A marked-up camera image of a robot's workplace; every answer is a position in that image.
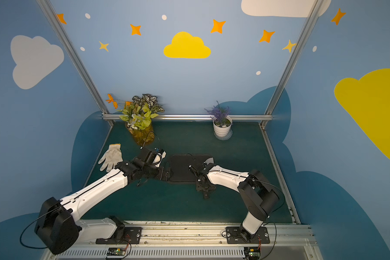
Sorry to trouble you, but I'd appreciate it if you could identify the black cutting board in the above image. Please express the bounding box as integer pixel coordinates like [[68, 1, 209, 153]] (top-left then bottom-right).
[[167, 153, 214, 184]]

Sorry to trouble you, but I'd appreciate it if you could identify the cleaver knife black handle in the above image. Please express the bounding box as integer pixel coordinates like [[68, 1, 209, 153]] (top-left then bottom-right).
[[195, 157, 216, 200]]

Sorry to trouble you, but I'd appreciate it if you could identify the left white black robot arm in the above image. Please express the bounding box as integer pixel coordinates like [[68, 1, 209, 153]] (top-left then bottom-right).
[[34, 147, 166, 255]]

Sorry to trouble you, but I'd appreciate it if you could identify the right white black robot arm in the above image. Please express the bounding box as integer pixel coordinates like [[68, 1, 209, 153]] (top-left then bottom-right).
[[188, 163, 283, 242]]

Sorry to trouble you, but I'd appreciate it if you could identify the right small circuit board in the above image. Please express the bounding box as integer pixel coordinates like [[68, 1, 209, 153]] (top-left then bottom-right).
[[244, 247, 261, 260]]

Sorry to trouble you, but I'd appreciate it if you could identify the small circuit board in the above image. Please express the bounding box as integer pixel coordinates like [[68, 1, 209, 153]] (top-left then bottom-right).
[[244, 247, 261, 260], [106, 248, 126, 259]]

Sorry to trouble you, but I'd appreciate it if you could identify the left small circuit board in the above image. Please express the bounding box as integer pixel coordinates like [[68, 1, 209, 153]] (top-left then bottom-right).
[[106, 248, 126, 259]]

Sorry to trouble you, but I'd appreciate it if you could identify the white work glove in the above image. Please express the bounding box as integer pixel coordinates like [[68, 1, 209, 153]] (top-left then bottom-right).
[[98, 144, 123, 172]]

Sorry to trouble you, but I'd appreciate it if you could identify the lavender plant in white pot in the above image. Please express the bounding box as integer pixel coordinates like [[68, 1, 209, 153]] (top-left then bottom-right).
[[205, 102, 233, 140]]

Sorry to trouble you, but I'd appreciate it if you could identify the green plant in amber vase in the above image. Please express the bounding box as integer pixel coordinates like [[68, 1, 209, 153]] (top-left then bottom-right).
[[106, 94, 165, 147]]

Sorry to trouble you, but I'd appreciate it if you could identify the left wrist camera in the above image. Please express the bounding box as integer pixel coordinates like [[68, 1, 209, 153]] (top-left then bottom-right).
[[138, 147, 166, 167]]

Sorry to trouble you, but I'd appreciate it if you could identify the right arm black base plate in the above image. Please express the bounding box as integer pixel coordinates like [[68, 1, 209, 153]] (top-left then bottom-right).
[[222, 226, 270, 244]]

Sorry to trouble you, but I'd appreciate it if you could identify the aluminium front rail platform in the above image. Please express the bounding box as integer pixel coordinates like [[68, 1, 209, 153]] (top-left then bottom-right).
[[42, 222, 323, 260]]

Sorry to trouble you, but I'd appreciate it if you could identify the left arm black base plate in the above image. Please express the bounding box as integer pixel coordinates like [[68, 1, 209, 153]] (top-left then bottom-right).
[[96, 226, 142, 245]]

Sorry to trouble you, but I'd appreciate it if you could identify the aluminium frame back rail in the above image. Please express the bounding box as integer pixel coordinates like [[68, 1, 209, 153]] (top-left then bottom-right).
[[102, 114, 273, 121]]

